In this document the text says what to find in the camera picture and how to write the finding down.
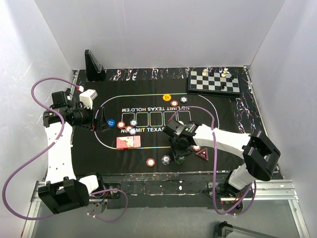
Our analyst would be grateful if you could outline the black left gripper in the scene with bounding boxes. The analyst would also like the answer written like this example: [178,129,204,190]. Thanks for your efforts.
[72,103,109,132]

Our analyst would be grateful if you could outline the blue small blind button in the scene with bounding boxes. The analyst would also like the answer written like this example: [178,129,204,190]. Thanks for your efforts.
[107,119,116,127]

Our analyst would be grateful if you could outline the green poker chip stack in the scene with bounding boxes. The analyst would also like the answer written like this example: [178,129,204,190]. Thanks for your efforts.
[175,158,184,164]

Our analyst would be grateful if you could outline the black triangular all-in marker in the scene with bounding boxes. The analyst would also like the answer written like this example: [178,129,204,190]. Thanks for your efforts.
[196,148,209,161]

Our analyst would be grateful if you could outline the red playing card deck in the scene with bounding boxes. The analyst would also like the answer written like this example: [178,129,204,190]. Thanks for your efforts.
[116,135,141,150]

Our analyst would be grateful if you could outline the red poker chip stack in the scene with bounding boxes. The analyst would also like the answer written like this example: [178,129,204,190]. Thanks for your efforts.
[146,158,156,167]

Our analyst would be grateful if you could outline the yellow dealer button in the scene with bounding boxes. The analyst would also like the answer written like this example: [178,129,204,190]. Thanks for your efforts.
[162,94,171,102]

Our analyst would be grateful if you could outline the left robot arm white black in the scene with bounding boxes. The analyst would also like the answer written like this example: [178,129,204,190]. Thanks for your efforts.
[38,89,109,214]

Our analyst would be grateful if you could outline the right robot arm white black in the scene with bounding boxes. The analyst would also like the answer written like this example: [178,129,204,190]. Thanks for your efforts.
[163,119,281,197]

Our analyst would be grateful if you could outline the black texas holdem poker mat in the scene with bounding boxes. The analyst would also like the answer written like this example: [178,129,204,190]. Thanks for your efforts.
[71,78,251,176]

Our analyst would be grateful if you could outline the black card shoe stand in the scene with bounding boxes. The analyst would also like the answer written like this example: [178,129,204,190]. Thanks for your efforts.
[84,50,106,82]

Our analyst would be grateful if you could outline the black white chess board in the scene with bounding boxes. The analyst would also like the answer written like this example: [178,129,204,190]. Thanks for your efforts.
[187,71,242,97]

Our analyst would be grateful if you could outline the white chess piece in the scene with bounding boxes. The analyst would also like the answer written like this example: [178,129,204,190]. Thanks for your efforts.
[202,69,208,76]

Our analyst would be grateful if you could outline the white chess pawn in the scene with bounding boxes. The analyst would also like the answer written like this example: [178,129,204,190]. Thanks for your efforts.
[221,68,228,77]

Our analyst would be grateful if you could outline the black case corner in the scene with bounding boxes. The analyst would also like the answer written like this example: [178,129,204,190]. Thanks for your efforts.
[213,221,274,238]

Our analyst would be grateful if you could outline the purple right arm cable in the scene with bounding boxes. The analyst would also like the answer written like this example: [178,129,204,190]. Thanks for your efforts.
[168,106,257,215]

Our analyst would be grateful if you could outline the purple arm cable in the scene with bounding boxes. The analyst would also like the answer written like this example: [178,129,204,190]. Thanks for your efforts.
[1,78,129,222]
[168,106,257,215]

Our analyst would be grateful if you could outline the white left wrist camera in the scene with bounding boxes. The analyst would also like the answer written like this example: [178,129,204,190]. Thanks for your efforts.
[79,89,98,109]

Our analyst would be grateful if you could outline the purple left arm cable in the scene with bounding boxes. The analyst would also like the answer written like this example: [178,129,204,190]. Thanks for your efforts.
[1,78,129,222]

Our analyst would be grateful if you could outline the aluminium frame rail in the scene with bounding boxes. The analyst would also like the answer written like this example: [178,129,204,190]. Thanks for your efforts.
[21,179,310,238]

